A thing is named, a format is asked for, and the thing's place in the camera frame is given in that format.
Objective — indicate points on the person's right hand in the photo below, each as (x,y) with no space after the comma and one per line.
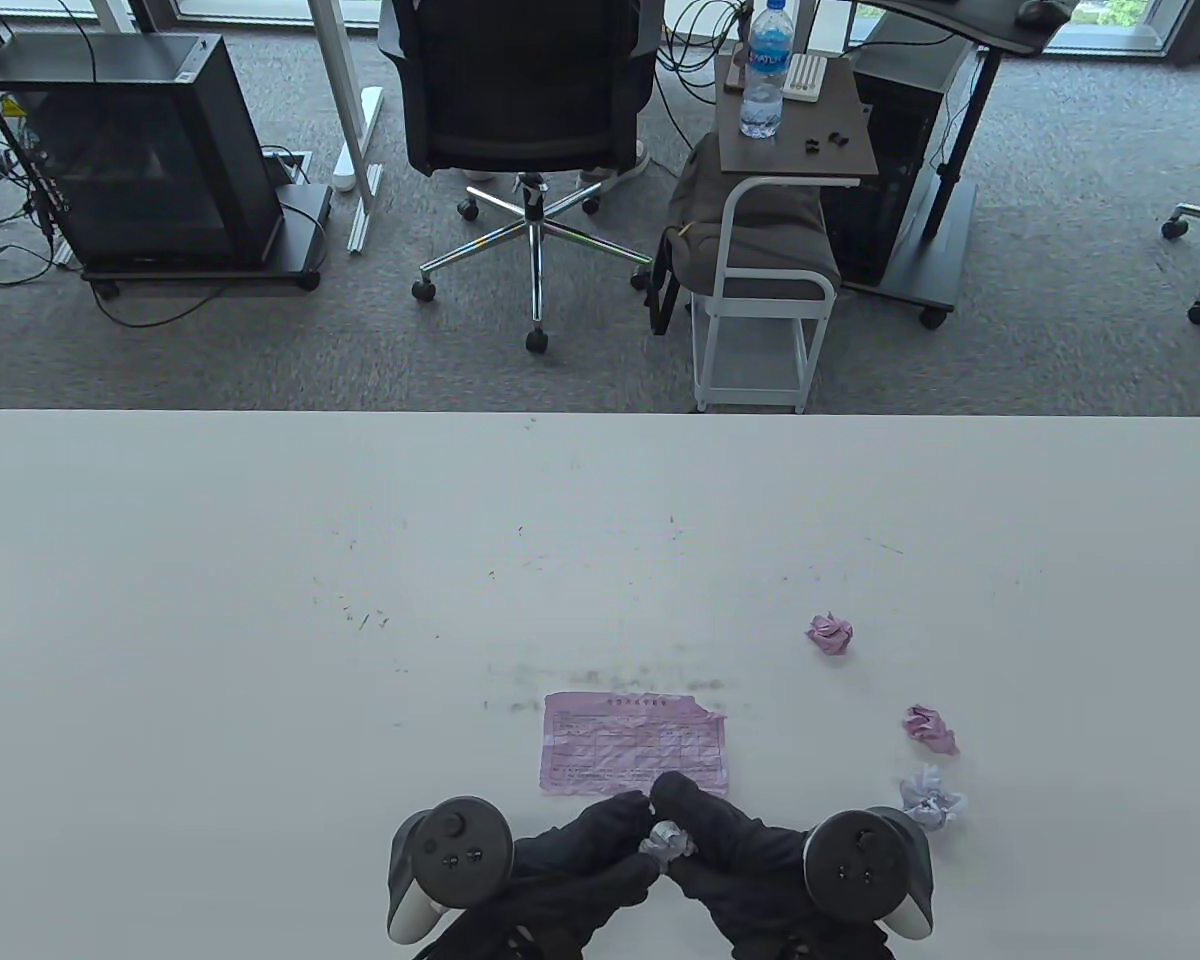
(750,880)

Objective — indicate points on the person's left hand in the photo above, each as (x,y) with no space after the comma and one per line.
(570,880)

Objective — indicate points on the white invoice paper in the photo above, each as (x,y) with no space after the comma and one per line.
(666,842)
(928,800)

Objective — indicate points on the pink invoice paper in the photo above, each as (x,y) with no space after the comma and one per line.
(630,745)
(830,634)
(930,728)

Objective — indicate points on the grey fabric bag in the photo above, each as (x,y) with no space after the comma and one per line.
(700,230)

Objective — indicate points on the black wheeled platform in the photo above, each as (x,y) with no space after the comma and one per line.
(305,215)

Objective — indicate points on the black computer tower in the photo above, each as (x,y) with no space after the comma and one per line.
(890,130)

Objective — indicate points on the clear plastic water bottle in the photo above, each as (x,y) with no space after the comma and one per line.
(763,90)

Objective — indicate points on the black office chair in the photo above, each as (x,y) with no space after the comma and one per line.
(520,90)

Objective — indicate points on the white desk leg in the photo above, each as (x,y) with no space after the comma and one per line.
(345,100)
(115,12)

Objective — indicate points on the black glass computer case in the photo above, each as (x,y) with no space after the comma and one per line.
(140,150)

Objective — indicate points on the black standing desk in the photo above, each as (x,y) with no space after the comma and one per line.
(960,25)

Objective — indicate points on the black computer mouse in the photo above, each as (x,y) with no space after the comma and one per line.
(1042,12)

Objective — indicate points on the brown side table white frame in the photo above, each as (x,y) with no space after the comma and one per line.
(760,160)

